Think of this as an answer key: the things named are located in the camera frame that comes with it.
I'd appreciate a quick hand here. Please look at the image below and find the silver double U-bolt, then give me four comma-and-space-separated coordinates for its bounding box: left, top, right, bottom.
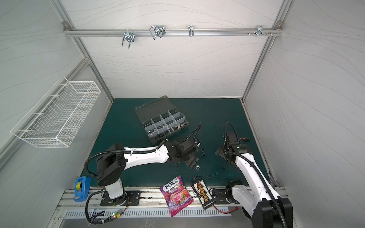
149, 25, 166, 40

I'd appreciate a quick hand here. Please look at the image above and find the silver corner hook bracket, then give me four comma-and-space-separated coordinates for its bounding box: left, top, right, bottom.
247, 25, 272, 37

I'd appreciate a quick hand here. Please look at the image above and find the green table mat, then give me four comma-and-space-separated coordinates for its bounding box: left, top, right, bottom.
91, 98, 267, 187

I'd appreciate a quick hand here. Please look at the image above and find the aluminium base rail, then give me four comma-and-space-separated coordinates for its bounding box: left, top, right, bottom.
56, 186, 289, 211

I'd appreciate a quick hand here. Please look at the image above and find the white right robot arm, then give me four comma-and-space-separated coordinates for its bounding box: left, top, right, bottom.
217, 132, 294, 228

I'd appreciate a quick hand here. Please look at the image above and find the purple Fox's candy bag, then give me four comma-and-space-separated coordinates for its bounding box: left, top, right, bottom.
159, 176, 194, 217

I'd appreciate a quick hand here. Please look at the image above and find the aluminium corner frame post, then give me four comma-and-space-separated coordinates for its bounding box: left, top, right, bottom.
241, 0, 292, 102

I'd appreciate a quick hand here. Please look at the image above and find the black parallel charging board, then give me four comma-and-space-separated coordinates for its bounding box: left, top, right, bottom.
191, 176, 215, 210

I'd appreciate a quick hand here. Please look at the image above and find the silver U-bolt clamp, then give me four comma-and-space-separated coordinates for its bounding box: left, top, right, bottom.
122, 31, 135, 48

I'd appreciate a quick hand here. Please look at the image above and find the red wire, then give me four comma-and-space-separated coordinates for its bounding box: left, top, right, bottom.
213, 203, 240, 214

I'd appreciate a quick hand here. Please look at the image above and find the aluminium top crossbar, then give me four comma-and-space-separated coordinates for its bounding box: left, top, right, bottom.
64, 27, 284, 37

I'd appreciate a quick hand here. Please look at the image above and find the blue tape dispenser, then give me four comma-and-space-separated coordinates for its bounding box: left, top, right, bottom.
73, 176, 91, 202

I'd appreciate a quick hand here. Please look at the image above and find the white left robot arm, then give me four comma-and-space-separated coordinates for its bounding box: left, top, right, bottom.
83, 136, 201, 200

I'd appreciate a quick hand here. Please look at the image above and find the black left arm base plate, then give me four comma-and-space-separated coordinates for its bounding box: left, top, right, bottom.
100, 191, 141, 207

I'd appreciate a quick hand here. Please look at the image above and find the small silver bracket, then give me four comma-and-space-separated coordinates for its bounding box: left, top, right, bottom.
188, 25, 194, 37

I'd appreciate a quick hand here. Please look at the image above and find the white wire basket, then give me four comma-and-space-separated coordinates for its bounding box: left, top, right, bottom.
10, 76, 101, 148

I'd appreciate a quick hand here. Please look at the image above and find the black cable bundle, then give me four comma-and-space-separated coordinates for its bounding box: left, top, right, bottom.
85, 189, 130, 226

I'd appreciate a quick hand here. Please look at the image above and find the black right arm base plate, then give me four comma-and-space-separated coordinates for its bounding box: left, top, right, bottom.
210, 188, 234, 205

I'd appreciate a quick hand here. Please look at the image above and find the clear plastic organizer box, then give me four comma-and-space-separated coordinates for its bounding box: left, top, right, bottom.
135, 96, 189, 145

